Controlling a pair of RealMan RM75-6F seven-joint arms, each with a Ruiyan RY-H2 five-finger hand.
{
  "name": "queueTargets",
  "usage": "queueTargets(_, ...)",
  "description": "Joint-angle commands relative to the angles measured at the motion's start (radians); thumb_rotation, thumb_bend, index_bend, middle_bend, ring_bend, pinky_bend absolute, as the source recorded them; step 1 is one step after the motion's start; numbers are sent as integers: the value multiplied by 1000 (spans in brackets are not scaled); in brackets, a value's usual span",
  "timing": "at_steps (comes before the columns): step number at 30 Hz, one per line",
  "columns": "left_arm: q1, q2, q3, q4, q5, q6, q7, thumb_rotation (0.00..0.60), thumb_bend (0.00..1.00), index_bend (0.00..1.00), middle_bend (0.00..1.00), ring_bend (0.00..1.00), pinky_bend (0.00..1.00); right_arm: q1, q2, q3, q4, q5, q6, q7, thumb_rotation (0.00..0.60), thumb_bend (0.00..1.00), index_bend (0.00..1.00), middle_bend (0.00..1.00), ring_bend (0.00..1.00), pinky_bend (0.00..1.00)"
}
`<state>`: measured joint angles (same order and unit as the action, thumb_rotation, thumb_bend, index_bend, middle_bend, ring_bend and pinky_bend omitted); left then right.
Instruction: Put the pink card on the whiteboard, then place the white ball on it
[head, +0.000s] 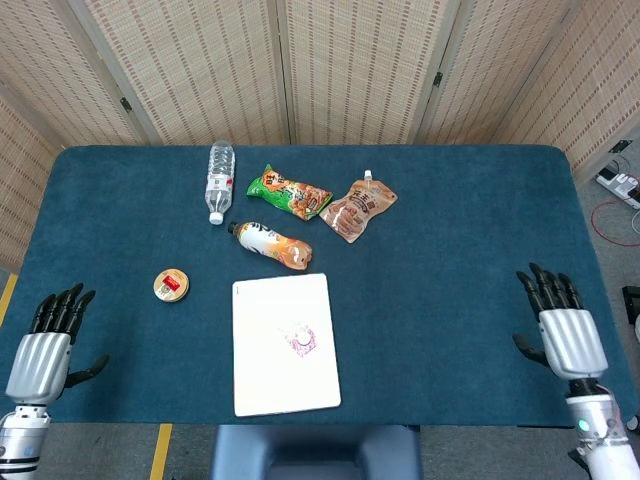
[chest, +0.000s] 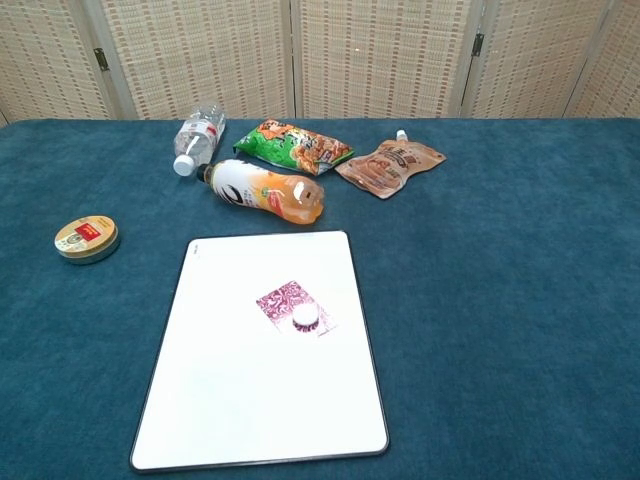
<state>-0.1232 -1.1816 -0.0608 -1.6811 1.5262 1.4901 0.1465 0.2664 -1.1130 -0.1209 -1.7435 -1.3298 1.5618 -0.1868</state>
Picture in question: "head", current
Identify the white power strip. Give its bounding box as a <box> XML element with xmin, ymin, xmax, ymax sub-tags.
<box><xmin>594</xmin><ymin>166</ymin><xmax>640</xmax><ymax>210</ymax></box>

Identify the blue felt table cover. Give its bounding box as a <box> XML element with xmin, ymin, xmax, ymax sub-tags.
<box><xmin>0</xmin><ymin>144</ymin><xmax>626</xmax><ymax>427</ymax></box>

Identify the orange white tea bottle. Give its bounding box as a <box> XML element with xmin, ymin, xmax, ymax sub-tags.
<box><xmin>227</xmin><ymin>221</ymin><xmax>314</xmax><ymax>272</ymax></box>

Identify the pink patterned packet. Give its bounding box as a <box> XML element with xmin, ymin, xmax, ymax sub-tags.
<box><xmin>278</xmin><ymin>323</ymin><xmax>321</xmax><ymax>359</ymax></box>

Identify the brown spouted snack pouch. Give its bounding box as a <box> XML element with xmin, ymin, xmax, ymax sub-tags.
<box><xmin>318</xmin><ymin>169</ymin><xmax>400</xmax><ymax>245</ymax></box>

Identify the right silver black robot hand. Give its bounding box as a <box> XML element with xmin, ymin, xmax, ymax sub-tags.
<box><xmin>512</xmin><ymin>262</ymin><xmax>610</xmax><ymax>389</ymax></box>

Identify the clear plastic water bottle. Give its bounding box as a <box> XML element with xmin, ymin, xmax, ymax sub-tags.
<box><xmin>204</xmin><ymin>140</ymin><xmax>237</xmax><ymax>226</ymax></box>

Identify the red floor cable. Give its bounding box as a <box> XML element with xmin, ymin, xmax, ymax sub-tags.
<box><xmin>590</xmin><ymin>200</ymin><xmax>640</xmax><ymax>247</ymax></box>

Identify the yellow floor tape strip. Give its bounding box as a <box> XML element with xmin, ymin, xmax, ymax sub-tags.
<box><xmin>149</xmin><ymin>423</ymin><xmax>174</xmax><ymax>480</ymax></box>
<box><xmin>0</xmin><ymin>272</ymin><xmax>19</xmax><ymax>326</ymax></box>

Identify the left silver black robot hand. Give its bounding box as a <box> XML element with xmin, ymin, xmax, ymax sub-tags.
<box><xmin>4</xmin><ymin>282</ymin><xmax>110</xmax><ymax>406</ymax></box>

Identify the round gold red tin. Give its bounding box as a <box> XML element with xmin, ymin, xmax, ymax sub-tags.
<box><xmin>153</xmin><ymin>268</ymin><xmax>191</xmax><ymax>304</ymax></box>

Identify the bamboo folding screen panel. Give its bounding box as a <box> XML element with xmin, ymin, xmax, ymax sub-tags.
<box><xmin>67</xmin><ymin>0</ymin><xmax>292</xmax><ymax>146</ymax></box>
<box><xmin>275</xmin><ymin>0</ymin><xmax>464</xmax><ymax>146</ymax></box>
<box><xmin>0</xmin><ymin>0</ymin><xmax>161</xmax><ymax>147</ymax></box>
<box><xmin>0</xmin><ymin>82</ymin><xmax>69</xmax><ymax>274</ymax></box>
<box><xmin>414</xmin><ymin>0</ymin><xmax>596</xmax><ymax>146</ymax></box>
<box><xmin>494</xmin><ymin>0</ymin><xmax>640</xmax><ymax>186</ymax></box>

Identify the black equipment box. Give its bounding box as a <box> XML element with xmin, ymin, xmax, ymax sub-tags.
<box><xmin>621</xmin><ymin>285</ymin><xmax>640</xmax><ymax>342</ymax></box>

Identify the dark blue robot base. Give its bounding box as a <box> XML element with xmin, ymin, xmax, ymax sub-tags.
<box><xmin>209</xmin><ymin>424</ymin><xmax>424</xmax><ymax>480</ymax></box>

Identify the green orange snack bag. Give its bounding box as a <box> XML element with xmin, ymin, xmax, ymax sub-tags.
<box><xmin>245</xmin><ymin>163</ymin><xmax>334</xmax><ymax>223</ymax></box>

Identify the white rectangular board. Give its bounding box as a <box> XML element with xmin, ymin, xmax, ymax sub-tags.
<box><xmin>231</xmin><ymin>272</ymin><xmax>343</xmax><ymax>418</ymax></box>

